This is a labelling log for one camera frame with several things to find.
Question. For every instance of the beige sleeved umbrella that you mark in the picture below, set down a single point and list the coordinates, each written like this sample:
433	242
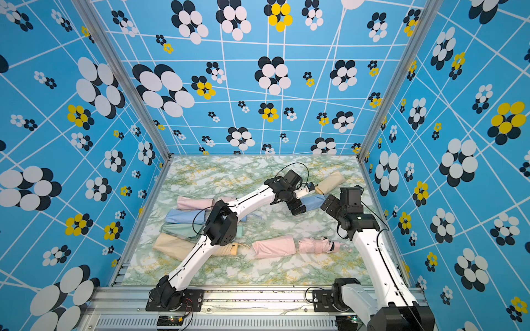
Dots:
330	183

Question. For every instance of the blue sleeved umbrella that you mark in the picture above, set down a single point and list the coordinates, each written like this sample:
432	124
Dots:
186	217
313	202

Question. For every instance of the pink sleeved umbrella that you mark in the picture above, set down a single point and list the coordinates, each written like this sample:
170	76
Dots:
276	247
188	204

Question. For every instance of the mint green umbrella sleeve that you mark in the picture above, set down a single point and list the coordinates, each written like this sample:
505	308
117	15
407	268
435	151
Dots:
183	231

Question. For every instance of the beige umbrella sleeve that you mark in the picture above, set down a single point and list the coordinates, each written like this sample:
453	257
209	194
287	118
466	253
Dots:
173	247

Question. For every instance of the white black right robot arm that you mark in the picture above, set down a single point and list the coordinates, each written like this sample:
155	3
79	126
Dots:
393	307

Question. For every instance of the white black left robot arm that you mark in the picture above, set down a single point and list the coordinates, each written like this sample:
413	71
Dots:
220	230

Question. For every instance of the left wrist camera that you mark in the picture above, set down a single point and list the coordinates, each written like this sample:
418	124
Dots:
308	188

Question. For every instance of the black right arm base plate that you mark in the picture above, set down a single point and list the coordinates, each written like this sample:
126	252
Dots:
323	301

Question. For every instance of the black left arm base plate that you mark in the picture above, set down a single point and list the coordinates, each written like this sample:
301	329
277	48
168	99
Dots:
171	301

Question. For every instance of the aluminium corner post left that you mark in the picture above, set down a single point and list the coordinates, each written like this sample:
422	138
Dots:
108	50

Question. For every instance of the aluminium corner post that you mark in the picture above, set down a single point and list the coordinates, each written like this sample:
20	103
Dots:
427	18
108	50

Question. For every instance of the aluminium corner post right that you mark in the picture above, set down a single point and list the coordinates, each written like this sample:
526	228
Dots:
427	18

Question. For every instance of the aluminium front rail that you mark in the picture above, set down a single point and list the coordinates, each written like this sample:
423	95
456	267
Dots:
284	307

